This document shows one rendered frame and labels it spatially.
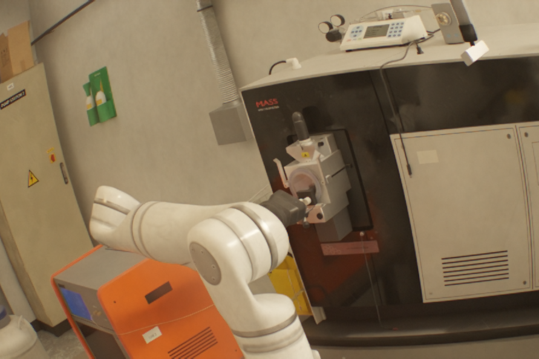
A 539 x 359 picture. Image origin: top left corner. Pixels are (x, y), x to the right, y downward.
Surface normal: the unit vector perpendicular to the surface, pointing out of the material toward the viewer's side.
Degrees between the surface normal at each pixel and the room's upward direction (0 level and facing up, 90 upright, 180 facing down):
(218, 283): 93
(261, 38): 90
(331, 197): 90
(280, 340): 90
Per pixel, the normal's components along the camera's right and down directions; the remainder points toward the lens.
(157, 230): -0.38, -0.07
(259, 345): -0.19, 0.29
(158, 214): -0.42, -0.58
